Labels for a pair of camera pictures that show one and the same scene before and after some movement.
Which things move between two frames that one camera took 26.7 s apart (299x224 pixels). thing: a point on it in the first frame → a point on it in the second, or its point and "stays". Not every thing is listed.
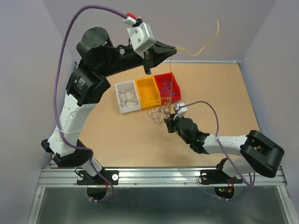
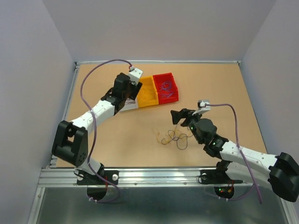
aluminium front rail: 67,178 stays
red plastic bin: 169,89 stays
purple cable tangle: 159,114 → 181,139
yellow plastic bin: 148,92 stays
